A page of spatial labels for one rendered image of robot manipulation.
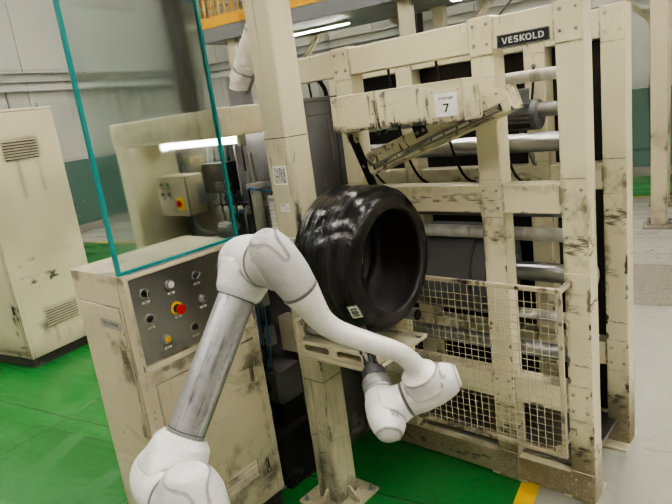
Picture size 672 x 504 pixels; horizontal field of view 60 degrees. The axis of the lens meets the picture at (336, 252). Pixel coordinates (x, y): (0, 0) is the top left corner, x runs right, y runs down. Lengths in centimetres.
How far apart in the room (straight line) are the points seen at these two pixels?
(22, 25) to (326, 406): 1092
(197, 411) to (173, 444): 9
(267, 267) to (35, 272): 406
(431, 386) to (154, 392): 109
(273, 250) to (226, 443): 132
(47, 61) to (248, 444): 1081
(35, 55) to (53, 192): 739
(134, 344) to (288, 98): 107
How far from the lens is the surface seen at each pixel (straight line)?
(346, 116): 242
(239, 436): 262
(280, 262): 142
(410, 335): 244
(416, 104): 222
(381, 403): 171
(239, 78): 288
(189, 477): 142
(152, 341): 232
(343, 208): 205
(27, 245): 533
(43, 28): 1291
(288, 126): 230
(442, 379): 168
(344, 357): 228
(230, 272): 155
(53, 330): 550
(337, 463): 276
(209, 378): 157
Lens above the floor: 174
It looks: 14 degrees down
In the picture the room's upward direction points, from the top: 8 degrees counter-clockwise
